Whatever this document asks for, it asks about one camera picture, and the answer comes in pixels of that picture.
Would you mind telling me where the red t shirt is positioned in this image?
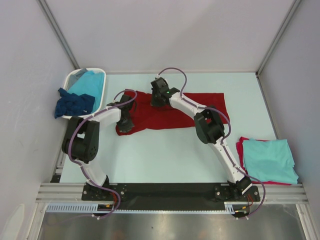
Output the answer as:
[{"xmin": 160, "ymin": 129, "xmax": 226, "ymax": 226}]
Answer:
[{"xmin": 115, "ymin": 91, "xmax": 229, "ymax": 136}]

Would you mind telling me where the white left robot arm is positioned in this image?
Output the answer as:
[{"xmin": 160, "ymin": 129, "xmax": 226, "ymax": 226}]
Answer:
[{"xmin": 61, "ymin": 89, "xmax": 138, "ymax": 200}]

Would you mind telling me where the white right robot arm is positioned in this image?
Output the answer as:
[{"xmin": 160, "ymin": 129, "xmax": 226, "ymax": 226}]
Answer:
[{"xmin": 150, "ymin": 77, "xmax": 252, "ymax": 201}]

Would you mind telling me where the turquoise t shirt in basket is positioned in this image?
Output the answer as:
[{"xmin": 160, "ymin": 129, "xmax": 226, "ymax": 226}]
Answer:
[{"xmin": 67, "ymin": 70, "xmax": 105, "ymax": 111}]

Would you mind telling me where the navy blue t shirt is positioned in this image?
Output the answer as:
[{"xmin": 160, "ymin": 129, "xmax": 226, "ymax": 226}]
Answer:
[{"xmin": 54, "ymin": 88, "xmax": 95, "ymax": 119}]

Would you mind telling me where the grey t shirt in basket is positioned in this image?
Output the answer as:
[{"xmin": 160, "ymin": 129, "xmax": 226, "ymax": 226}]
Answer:
[{"xmin": 67, "ymin": 68, "xmax": 88, "ymax": 88}]

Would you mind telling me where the white laundry basket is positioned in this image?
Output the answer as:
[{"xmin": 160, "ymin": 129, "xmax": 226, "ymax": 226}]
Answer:
[{"xmin": 60, "ymin": 67, "xmax": 107, "ymax": 120}]

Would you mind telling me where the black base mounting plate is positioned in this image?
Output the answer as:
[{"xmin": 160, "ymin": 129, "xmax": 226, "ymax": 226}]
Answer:
[{"xmin": 81, "ymin": 182, "xmax": 263, "ymax": 206}]

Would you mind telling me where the pink folded t shirt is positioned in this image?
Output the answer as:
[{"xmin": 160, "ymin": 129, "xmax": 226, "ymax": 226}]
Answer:
[{"xmin": 235, "ymin": 136, "xmax": 293, "ymax": 186}]

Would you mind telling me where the light blue folded t shirt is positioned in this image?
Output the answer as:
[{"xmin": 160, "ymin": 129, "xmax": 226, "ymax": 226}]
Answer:
[{"xmin": 242, "ymin": 138, "xmax": 300, "ymax": 185}]

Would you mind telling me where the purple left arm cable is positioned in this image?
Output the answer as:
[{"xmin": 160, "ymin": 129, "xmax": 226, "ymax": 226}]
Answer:
[{"xmin": 68, "ymin": 90, "xmax": 138, "ymax": 221}]

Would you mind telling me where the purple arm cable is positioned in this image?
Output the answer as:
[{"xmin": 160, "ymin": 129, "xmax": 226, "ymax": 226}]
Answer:
[
  {"xmin": 156, "ymin": 66, "xmax": 266, "ymax": 221},
  {"xmin": 68, "ymin": 90, "xmax": 138, "ymax": 221}
]

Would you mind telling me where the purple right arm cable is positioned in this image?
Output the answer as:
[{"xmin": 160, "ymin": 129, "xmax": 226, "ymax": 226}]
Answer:
[{"xmin": 156, "ymin": 66, "xmax": 266, "ymax": 221}]

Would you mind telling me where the aluminium frame rail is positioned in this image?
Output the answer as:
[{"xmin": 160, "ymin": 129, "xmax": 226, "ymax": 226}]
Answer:
[{"xmin": 35, "ymin": 183, "xmax": 309, "ymax": 204}]

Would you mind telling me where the white slotted cable duct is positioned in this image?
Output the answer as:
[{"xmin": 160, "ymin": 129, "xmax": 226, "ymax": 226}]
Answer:
[{"xmin": 46, "ymin": 202, "xmax": 249, "ymax": 215}]

